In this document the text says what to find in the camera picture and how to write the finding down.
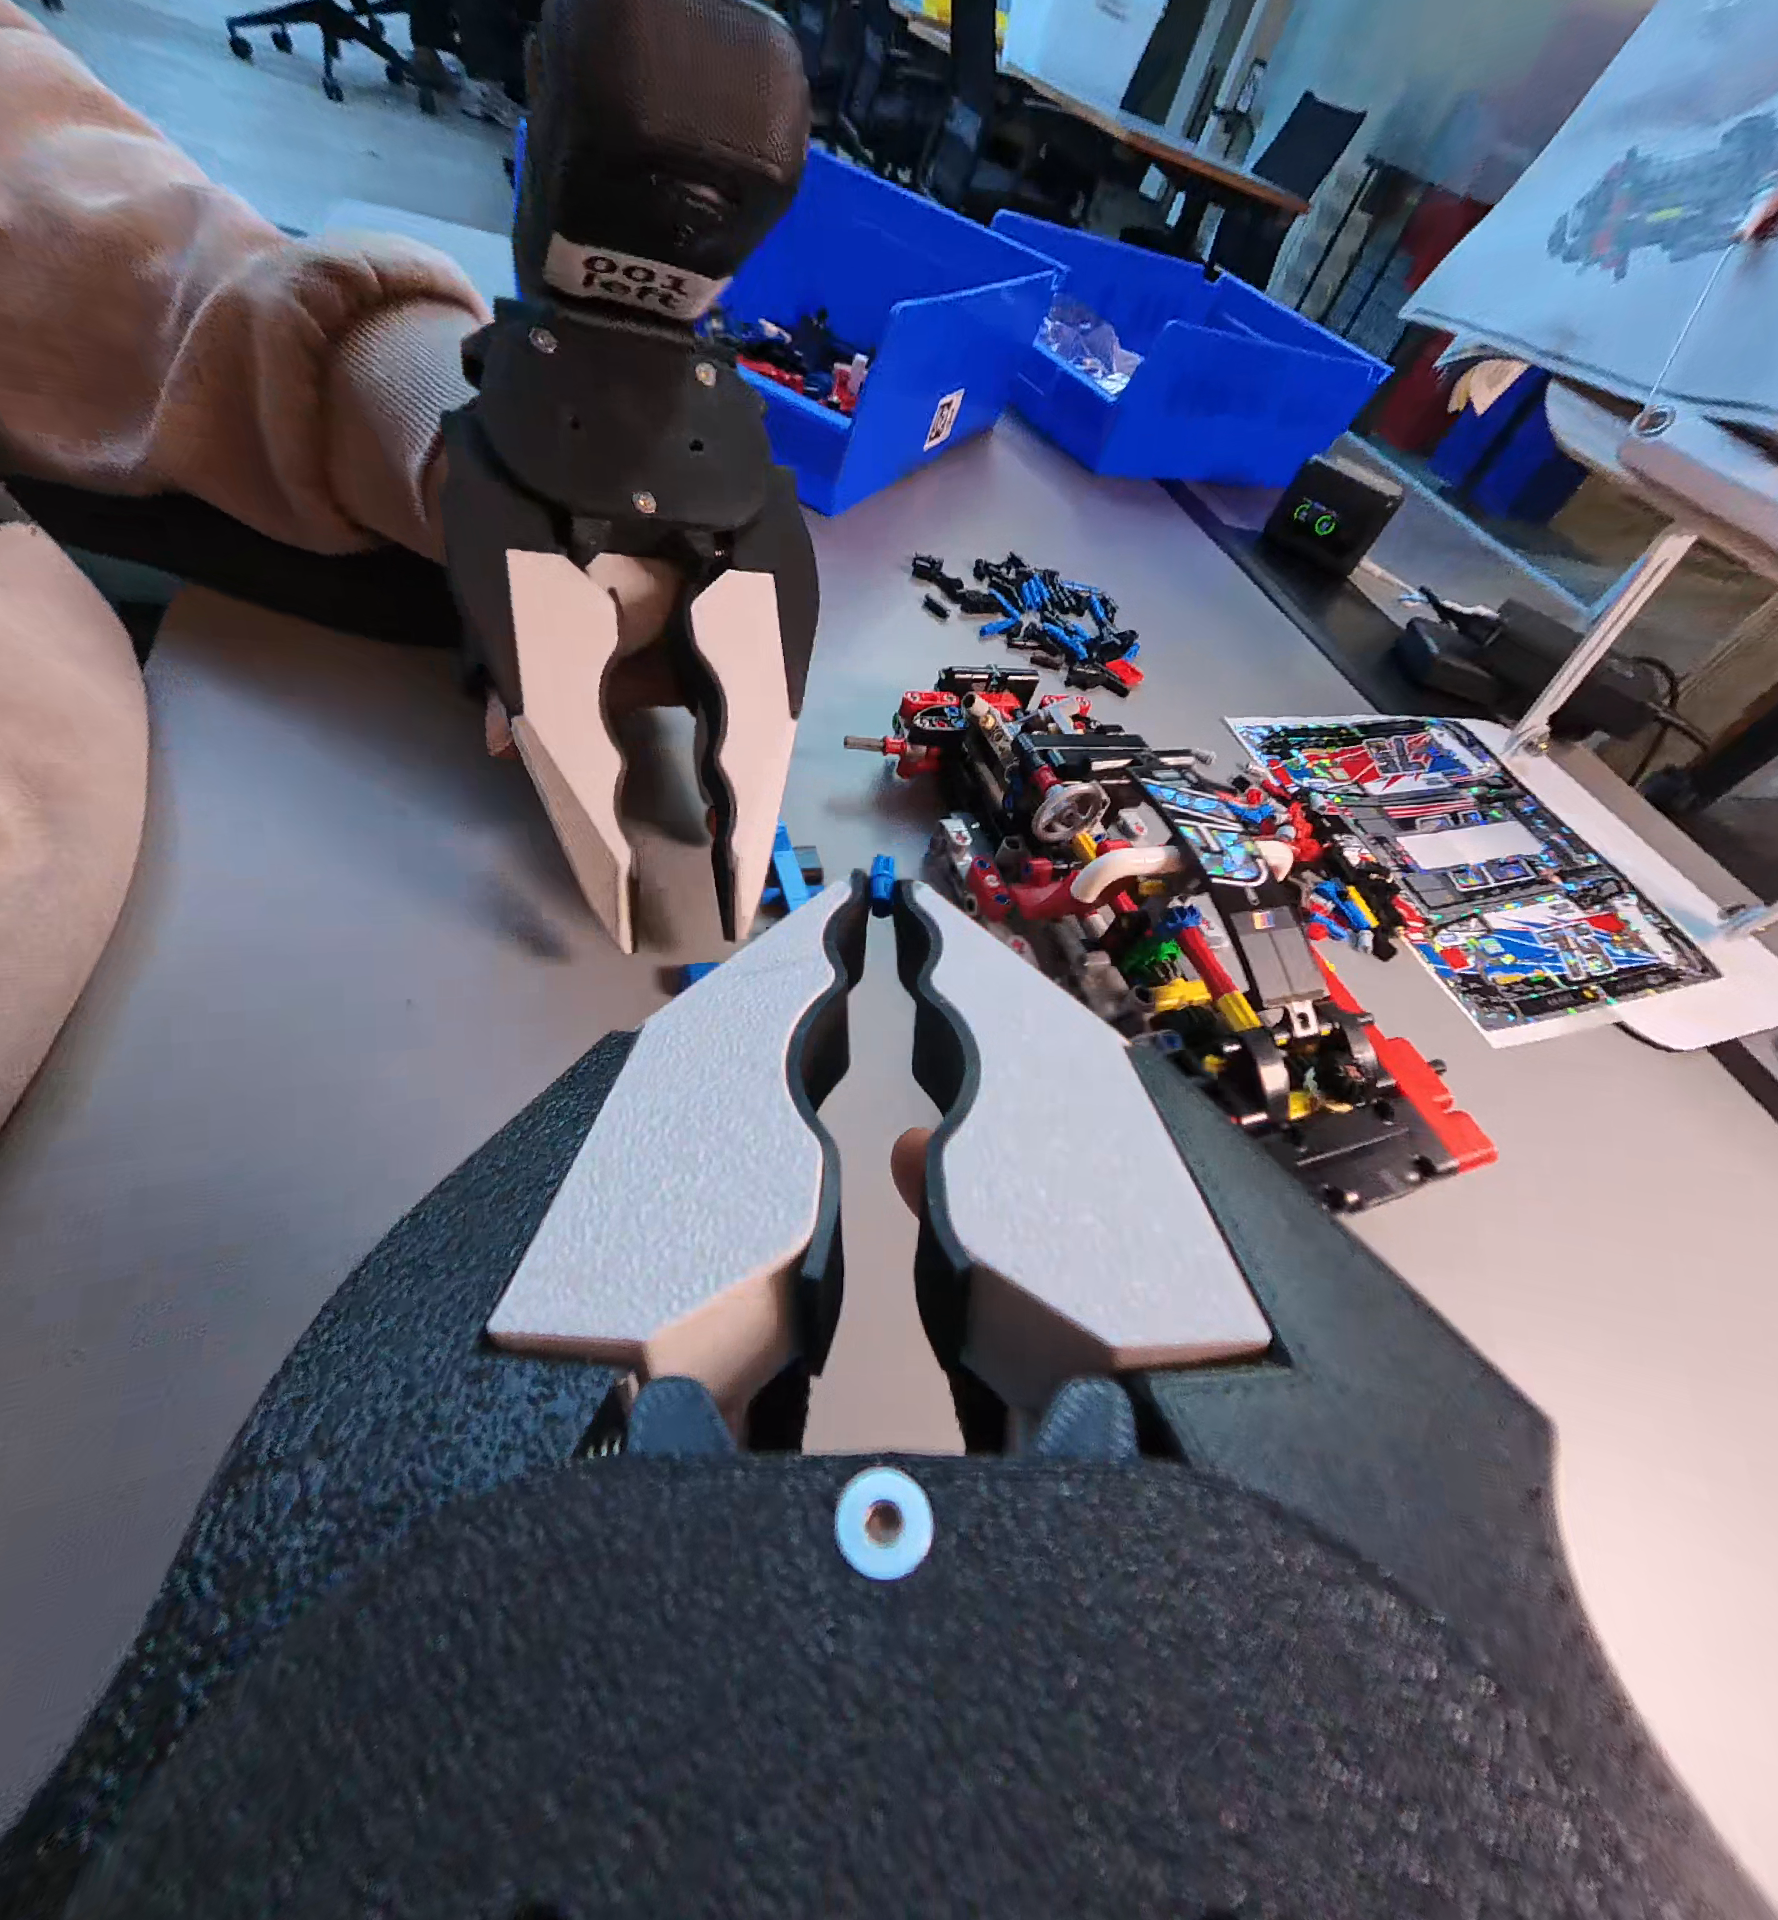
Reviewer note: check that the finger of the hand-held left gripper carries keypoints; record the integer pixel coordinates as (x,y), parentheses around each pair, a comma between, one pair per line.
(754,705)
(567,721)

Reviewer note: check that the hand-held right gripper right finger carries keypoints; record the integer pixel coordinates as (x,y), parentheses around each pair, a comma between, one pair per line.
(1084,1200)

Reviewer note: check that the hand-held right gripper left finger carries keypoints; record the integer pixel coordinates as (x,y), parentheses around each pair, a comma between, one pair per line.
(664,1200)

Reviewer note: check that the long blue lego beam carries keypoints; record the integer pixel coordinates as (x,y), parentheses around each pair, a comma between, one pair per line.
(792,878)

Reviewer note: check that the short blue lego pin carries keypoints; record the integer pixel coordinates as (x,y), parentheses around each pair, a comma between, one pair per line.
(883,882)

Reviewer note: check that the person's left forearm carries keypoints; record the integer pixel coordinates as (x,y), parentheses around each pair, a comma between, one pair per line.
(198,301)

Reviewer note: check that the red and black lego parts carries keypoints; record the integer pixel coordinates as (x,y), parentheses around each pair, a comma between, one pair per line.
(792,368)

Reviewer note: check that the partly built lego car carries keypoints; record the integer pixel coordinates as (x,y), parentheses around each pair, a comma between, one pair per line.
(1204,960)

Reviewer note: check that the clear bag of lego parts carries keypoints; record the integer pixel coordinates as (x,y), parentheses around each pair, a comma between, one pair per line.
(1093,344)

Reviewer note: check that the lego instruction booklet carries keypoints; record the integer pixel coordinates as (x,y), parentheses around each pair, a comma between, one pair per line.
(1625,181)

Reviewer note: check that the person's left hand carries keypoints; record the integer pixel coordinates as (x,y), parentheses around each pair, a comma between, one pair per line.
(649,631)

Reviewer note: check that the person's right hand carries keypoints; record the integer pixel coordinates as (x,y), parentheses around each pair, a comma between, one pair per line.
(908,1173)

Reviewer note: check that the blue storage bin with tag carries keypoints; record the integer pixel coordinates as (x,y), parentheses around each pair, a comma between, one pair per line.
(905,344)

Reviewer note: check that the pile of black blue pins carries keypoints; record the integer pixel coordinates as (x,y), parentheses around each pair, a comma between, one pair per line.
(1039,608)

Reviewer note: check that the row of black office chairs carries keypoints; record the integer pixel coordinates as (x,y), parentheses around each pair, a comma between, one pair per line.
(348,39)

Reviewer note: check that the shiny sticker sheet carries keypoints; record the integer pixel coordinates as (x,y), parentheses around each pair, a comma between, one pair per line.
(1505,884)

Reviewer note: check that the long wooden desk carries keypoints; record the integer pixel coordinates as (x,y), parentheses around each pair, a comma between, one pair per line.
(1159,150)

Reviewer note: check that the black device with green display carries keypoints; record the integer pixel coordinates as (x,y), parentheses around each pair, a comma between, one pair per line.
(1333,518)

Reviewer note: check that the white booklet stand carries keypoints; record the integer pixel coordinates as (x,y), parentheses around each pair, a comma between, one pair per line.
(1729,991)

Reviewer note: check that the black mesh office chair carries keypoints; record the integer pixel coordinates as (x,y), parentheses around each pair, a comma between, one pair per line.
(1295,164)

